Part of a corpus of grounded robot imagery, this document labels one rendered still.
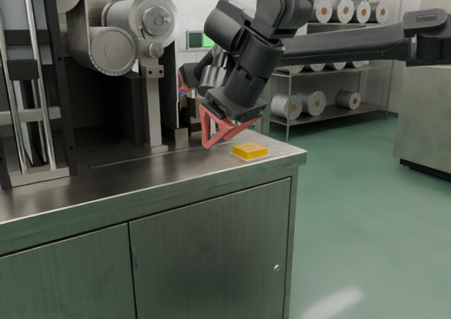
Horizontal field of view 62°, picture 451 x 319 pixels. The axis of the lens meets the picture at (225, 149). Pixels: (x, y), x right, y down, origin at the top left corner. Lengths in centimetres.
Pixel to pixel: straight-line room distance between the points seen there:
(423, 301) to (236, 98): 171
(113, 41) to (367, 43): 63
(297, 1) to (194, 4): 102
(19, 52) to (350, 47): 68
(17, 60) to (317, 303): 160
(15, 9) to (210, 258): 74
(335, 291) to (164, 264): 122
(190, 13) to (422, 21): 96
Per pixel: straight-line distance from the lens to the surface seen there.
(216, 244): 105
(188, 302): 110
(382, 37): 80
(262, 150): 102
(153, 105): 108
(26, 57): 93
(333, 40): 82
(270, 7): 54
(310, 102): 468
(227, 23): 60
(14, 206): 86
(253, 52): 57
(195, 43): 153
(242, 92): 59
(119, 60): 108
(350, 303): 201
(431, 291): 222
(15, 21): 93
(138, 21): 109
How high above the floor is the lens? 124
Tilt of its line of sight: 18 degrees down
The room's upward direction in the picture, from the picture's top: straight up
